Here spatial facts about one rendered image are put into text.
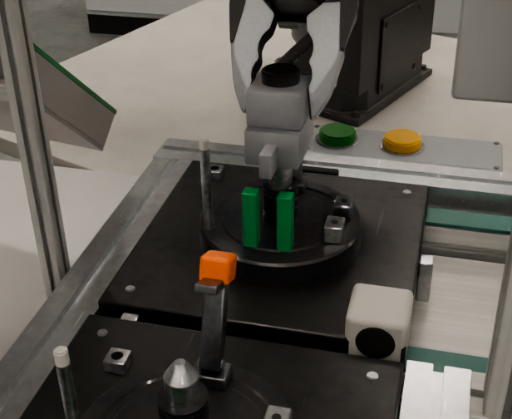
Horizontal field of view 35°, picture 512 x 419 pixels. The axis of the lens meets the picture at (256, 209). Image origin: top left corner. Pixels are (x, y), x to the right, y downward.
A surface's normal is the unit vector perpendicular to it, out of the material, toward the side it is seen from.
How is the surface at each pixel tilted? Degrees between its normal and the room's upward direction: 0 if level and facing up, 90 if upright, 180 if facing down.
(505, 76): 90
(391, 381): 0
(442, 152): 0
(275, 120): 88
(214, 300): 68
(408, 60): 90
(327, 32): 48
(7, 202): 0
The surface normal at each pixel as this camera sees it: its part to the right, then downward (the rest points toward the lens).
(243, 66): -0.19, -0.18
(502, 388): -0.25, 0.51
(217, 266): -0.23, 0.16
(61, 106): 0.91, 0.20
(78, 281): -0.02, -0.85
